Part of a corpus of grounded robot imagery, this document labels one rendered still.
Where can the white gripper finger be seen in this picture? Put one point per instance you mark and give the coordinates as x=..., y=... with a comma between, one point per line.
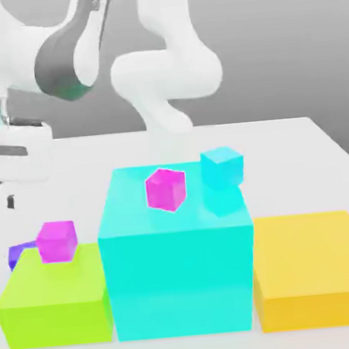
x=10, y=202

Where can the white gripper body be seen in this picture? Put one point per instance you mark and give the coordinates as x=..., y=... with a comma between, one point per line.
x=33, y=163

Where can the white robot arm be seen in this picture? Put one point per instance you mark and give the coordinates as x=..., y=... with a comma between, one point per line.
x=168, y=73

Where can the small blue cube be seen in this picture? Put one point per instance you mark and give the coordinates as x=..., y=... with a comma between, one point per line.
x=16, y=252

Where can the small magenta cube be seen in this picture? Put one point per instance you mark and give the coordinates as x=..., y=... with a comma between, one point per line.
x=56, y=241
x=165, y=190

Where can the small cyan cube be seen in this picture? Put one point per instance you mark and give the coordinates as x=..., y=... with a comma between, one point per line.
x=221, y=167

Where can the large green box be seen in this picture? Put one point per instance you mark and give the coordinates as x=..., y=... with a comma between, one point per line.
x=52, y=307

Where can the large cyan box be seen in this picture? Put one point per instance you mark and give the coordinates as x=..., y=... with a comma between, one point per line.
x=178, y=266

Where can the large yellow box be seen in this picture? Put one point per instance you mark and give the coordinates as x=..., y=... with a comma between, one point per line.
x=309, y=255

